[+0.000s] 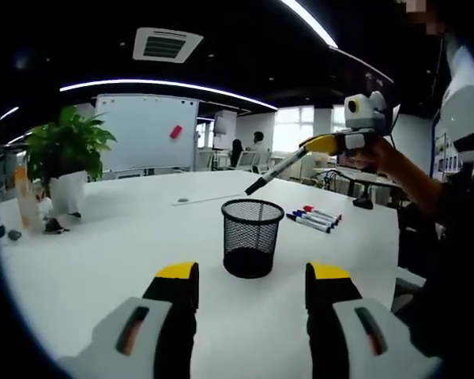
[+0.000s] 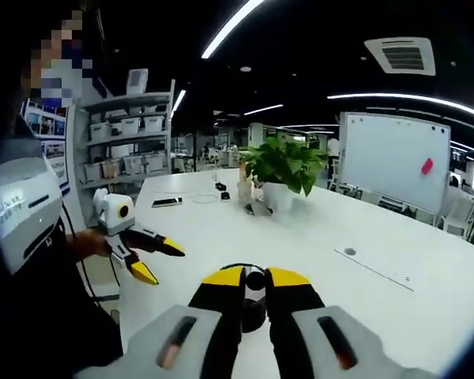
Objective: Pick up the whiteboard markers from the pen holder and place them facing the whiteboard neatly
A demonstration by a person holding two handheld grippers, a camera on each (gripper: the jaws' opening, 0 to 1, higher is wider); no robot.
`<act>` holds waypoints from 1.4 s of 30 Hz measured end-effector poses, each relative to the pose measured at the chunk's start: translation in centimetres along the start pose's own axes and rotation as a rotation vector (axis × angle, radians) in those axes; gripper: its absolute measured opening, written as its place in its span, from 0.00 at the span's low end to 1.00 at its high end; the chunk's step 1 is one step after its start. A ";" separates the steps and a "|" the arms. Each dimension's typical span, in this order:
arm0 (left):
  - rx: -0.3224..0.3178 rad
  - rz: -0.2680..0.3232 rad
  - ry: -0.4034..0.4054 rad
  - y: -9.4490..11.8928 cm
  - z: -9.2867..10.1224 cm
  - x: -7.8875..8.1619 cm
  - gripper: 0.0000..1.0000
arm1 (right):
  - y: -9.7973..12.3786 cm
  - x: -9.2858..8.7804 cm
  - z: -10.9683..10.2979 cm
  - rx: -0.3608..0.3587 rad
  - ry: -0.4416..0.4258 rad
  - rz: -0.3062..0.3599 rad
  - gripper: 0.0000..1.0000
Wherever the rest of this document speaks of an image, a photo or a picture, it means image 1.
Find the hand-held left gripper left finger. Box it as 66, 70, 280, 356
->
57, 260, 201, 379

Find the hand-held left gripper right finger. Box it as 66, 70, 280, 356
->
304, 261, 446, 379

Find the black mesh pen holder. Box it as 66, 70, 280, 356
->
220, 198, 285, 280

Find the white whiteboard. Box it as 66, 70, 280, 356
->
93, 93, 201, 174

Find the person's right hand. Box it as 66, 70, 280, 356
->
345, 136, 398, 177

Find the bright window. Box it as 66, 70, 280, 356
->
273, 106, 315, 153

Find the white office chair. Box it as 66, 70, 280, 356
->
256, 150, 273, 173
239, 150, 258, 171

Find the white chest-worn device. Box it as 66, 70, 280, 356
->
438, 35, 474, 163

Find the small clear container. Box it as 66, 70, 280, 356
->
34, 188, 53, 222

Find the orange and white bottle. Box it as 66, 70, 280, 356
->
14, 165, 44, 233

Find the ceiling air conditioner vent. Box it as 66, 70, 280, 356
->
132, 26, 205, 64

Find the potted green plant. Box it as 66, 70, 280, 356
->
23, 105, 118, 216

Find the wall poster with pictures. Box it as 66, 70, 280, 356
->
433, 129, 461, 177

